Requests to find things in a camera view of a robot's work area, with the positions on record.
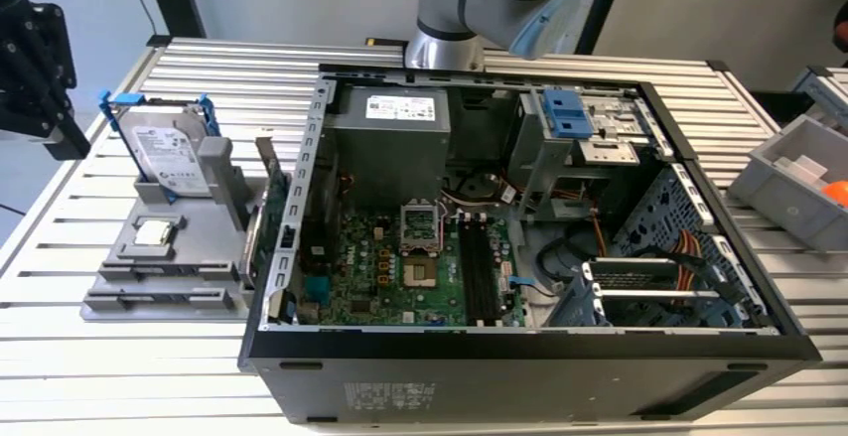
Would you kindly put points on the pale grey storage box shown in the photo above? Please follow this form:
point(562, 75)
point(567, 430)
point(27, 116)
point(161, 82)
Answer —
point(825, 83)

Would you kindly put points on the blue plastic drive latch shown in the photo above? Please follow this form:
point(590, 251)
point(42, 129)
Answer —
point(567, 113)

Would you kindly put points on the grey plastic bin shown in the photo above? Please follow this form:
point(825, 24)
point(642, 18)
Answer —
point(789, 212)

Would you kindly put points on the seated person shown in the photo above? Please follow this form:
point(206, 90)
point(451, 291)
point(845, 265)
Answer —
point(843, 34)

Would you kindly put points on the green graphics card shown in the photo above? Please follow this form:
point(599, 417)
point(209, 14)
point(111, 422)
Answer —
point(275, 207)

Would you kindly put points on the black upright bar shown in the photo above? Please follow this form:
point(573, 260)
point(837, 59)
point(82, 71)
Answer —
point(613, 4)

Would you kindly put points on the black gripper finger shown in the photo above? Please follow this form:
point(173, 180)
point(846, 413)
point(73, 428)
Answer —
point(41, 68)

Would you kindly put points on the grey metal drive bay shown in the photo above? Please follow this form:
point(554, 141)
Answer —
point(610, 153)

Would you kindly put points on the RAM stick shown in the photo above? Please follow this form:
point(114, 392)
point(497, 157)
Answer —
point(166, 271)
point(159, 301)

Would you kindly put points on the black square chip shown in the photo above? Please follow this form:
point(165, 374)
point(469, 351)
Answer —
point(361, 305)

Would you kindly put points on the white block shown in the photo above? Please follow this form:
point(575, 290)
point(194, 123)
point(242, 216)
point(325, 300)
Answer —
point(802, 168)

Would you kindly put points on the metal disk bay cage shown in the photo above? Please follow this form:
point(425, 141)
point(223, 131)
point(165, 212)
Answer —
point(637, 264)

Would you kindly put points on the grey power supply unit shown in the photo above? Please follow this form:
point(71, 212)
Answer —
point(385, 158)

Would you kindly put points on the CPU socket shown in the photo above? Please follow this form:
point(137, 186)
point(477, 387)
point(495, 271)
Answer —
point(421, 272)

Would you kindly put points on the blue SATA port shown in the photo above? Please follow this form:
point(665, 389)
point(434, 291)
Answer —
point(435, 322)

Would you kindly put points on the teal board connector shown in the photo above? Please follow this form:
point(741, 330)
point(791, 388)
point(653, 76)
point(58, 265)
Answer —
point(319, 291)

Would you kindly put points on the round black cooling fan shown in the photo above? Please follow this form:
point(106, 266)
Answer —
point(483, 185)

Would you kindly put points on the thin locking lever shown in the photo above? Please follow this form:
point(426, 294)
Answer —
point(442, 232)

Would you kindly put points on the silver CPU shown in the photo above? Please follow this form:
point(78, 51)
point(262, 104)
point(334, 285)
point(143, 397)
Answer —
point(151, 233)

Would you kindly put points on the black RAM slot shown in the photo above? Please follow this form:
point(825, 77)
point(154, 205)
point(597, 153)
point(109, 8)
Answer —
point(493, 267)
point(477, 267)
point(469, 267)
point(485, 267)

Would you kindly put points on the grey parts rack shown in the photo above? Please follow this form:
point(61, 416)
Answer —
point(213, 247)

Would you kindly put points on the orange object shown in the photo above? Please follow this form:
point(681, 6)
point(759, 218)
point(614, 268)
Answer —
point(837, 193)

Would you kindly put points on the hard disk in blue carrier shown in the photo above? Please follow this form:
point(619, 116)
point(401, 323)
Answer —
point(162, 153)

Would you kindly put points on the yellow black connector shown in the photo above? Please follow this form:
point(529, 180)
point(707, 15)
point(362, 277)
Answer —
point(378, 41)

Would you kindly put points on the black PC case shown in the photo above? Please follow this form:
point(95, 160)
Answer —
point(465, 386)

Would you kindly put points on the green motherboard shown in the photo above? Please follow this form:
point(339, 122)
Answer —
point(425, 307)

